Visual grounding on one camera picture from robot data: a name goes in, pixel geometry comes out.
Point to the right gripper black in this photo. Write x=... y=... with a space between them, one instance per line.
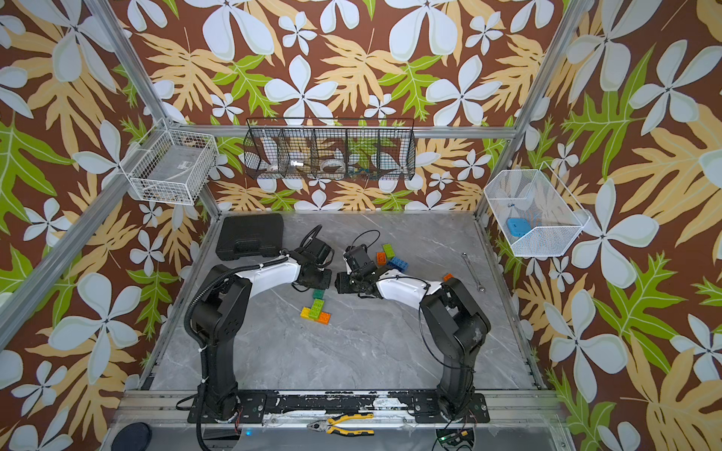
x=341 y=282

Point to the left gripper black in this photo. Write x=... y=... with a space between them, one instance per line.
x=327 y=281

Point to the lime green long lego brick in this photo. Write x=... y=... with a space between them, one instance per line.
x=317 y=309

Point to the yellow lego brick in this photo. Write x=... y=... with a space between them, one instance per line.
x=305 y=313

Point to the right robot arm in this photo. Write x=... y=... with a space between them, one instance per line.
x=457 y=325

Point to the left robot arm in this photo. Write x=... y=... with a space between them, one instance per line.
x=216 y=314

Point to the light blue lego brick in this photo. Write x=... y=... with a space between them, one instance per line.
x=398 y=264

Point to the black plastic tool case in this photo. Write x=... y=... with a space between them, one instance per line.
x=250 y=236

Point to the silver combination wrench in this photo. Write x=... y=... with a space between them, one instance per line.
x=475 y=276

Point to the blue sponge in basket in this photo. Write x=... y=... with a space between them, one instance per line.
x=518 y=227

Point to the black round disc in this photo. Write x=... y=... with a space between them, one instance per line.
x=134 y=437

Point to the black wire basket centre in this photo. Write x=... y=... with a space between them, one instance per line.
x=330 y=148

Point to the aluminium frame post left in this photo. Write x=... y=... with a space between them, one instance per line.
x=137 y=75

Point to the aluminium frame post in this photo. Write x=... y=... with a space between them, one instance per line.
x=553 y=60
x=137 y=75

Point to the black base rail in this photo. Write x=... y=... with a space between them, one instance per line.
x=426 y=406

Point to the white wire basket left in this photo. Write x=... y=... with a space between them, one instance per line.
x=170 y=165

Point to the white wire basket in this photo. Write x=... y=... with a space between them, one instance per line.
x=544 y=199
x=170 y=165

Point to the white wire basket right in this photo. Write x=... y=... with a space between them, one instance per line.
x=544 y=199

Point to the aluminium frame post right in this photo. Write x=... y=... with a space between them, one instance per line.
x=553 y=60

